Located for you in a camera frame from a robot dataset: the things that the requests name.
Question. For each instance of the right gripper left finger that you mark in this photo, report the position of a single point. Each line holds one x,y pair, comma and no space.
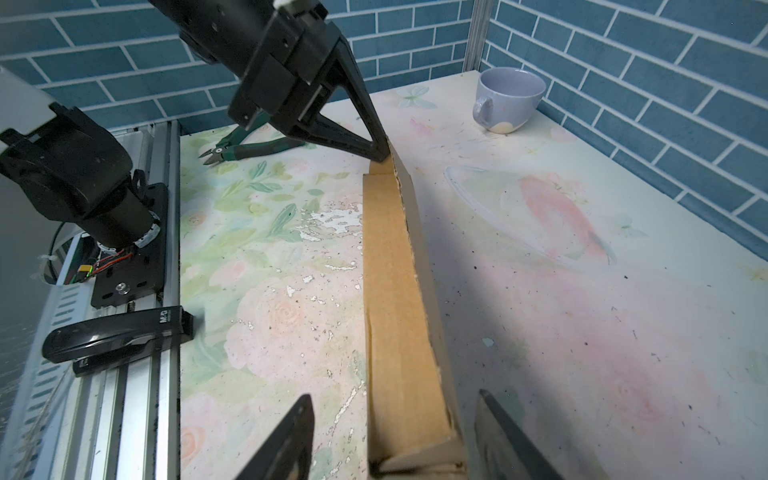
287,451

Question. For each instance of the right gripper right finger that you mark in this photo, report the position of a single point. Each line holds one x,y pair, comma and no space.
505,450

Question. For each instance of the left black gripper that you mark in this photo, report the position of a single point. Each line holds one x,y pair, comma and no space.
300,60

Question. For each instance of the brown cardboard paper box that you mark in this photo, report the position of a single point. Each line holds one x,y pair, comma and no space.
413,422

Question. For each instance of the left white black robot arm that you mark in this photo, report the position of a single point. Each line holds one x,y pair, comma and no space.
71,169

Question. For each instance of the lavender ceramic cup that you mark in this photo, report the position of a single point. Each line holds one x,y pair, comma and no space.
506,98

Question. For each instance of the green handled pliers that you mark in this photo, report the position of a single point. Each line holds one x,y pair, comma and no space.
232,147

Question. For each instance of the aluminium front rail frame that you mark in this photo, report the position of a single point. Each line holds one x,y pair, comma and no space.
99,397

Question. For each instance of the left aluminium corner post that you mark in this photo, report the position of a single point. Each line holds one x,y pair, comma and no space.
477,34

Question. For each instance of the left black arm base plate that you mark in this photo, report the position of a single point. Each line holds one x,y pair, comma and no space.
135,230

